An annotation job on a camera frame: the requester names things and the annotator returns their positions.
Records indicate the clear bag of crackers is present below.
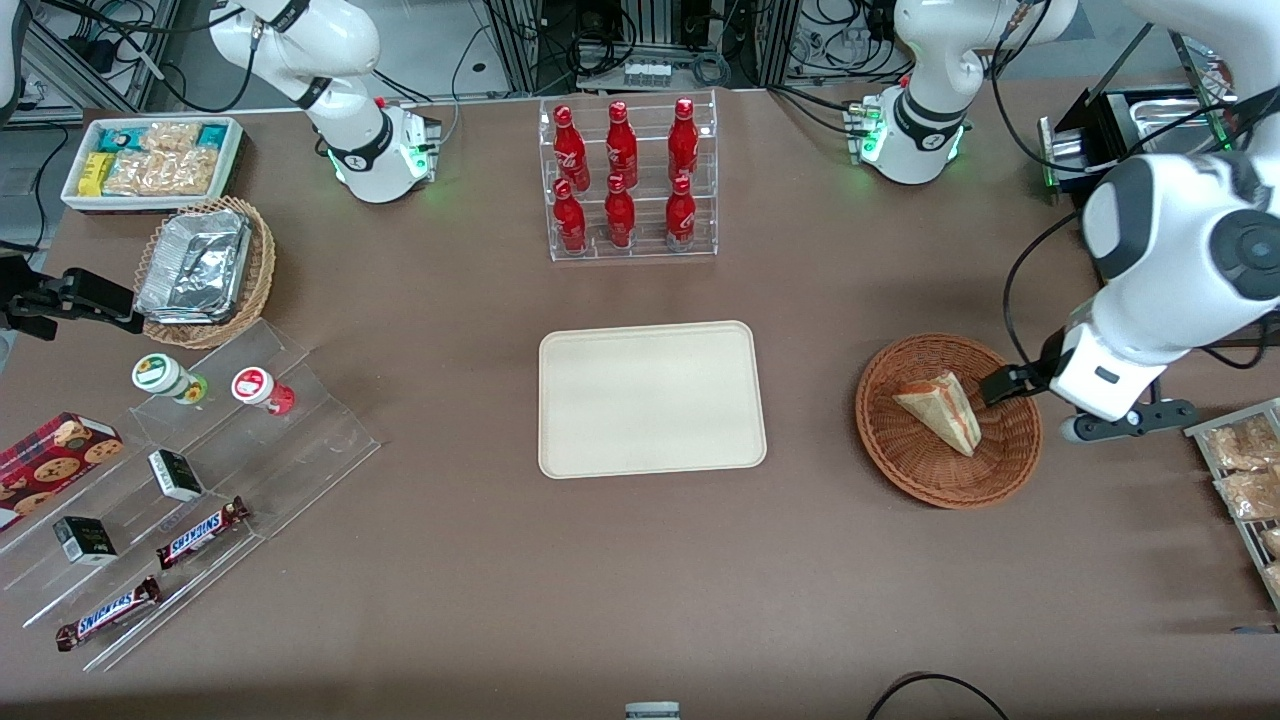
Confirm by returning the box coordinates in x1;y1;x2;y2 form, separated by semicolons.
1215;468;1280;522
1203;415;1280;472

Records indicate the metal wire rack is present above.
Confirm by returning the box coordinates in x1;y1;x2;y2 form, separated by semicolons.
1185;398;1280;613

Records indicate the beige plastic tray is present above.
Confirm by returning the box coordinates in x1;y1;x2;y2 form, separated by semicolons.
538;320;768;480

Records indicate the white plastic snack bin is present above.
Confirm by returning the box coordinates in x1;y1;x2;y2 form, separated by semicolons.
60;115;246;216

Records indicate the clear acrylic stepped display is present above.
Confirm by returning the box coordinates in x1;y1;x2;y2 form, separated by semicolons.
0;318;382;673

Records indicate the black tray holder box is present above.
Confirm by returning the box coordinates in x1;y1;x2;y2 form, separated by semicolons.
1038;28;1246;203

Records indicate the small black box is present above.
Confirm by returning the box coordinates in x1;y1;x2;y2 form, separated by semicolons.
53;516;119;567
148;449;205;503

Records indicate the stack of foil trays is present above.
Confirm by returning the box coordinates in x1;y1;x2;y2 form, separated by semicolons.
135;208;252;325

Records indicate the Snickers chocolate bar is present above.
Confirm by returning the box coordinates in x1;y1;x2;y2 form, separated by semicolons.
55;576;162;653
155;497;251;571

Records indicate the black cable loop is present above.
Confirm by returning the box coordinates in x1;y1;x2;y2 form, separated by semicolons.
865;673;1011;720

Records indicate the triangle sandwich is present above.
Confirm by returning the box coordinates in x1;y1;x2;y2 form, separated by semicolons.
893;371;983;458

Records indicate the light oval wicker basket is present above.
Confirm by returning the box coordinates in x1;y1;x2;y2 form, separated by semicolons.
133;195;277;350

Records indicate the brown round wicker basket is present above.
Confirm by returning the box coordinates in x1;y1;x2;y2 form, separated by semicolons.
855;333;1043;510

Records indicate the large clear rice cracker bag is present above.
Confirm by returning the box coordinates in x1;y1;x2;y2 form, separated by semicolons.
103;148;220;197

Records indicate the clear acrylic bottle rack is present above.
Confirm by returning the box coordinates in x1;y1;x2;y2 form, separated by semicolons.
538;88;719;263

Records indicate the red plaid cookie box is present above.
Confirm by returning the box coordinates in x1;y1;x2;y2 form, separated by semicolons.
0;412;125;532

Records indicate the red cola bottle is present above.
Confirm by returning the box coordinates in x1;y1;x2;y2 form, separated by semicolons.
606;100;639;189
604;173;637;249
667;97;700;184
553;104;591;191
553;179;588;254
665;175;697;251

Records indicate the white cup with green lid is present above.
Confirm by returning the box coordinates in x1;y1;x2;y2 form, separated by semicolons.
132;353;209;405

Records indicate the stainless steel tray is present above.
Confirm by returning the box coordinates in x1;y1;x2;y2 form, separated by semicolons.
1120;90;1237;151

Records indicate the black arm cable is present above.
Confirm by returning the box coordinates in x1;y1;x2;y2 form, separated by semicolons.
1002;208;1093;373

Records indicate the white cup with red lid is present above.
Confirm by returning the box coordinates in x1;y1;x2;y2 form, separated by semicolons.
232;367;296;417

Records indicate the small clear rice cracker bag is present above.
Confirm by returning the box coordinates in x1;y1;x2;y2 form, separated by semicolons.
140;121;203;154

